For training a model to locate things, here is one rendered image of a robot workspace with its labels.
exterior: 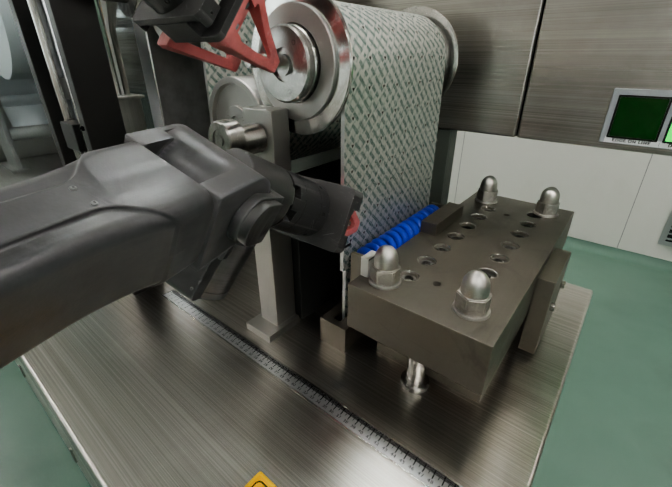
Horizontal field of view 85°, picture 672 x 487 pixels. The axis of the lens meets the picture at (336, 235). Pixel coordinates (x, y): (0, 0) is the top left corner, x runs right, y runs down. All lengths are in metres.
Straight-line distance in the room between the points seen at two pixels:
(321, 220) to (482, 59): 0.42
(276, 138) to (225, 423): 0.32
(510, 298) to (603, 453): 1.38
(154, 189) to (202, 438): 0.32
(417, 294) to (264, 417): 0.22
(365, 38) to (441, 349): 0.33
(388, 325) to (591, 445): 1.43
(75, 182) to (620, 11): 0.61
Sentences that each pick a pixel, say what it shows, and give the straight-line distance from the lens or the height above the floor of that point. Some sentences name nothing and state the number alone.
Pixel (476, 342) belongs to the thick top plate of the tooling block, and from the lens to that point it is 0.37.
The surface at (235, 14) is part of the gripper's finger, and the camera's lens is 0.35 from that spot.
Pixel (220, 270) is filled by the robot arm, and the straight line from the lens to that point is 0.32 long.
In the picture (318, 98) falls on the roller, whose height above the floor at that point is 1.22.
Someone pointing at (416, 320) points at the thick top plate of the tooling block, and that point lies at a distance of 0.38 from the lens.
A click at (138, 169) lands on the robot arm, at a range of 0.21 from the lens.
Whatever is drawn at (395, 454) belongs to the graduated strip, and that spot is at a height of 0.90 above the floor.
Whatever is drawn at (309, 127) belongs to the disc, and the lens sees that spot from 0.43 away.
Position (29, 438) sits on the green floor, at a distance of 1.90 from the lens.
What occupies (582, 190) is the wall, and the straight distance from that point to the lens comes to 3.10.
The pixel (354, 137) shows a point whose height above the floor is 1.18.
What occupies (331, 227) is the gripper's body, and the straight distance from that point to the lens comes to 0.36.
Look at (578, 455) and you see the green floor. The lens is 1.73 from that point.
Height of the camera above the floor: 1.26
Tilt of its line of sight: 26 degrees down
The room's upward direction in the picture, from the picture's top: straight up
